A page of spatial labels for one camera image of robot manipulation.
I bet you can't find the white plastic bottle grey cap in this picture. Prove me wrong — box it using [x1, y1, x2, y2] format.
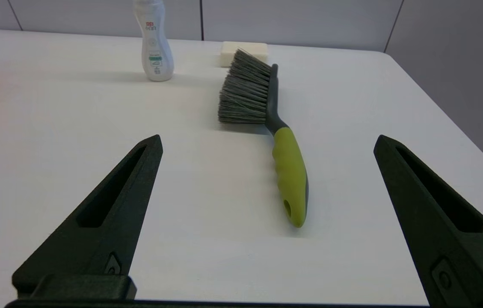
[133, 0, 175, 82]

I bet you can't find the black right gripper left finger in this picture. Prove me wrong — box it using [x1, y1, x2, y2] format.
[12, 135, 164, 301]

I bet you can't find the black brush green handle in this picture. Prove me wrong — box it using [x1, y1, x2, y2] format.
[218, 49, 309, 228]

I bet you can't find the white rectangular sponge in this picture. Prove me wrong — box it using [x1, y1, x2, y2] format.
[220, 41, 269, 68]

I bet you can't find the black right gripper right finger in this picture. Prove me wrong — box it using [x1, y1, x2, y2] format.
[373, 135, 483, 308]

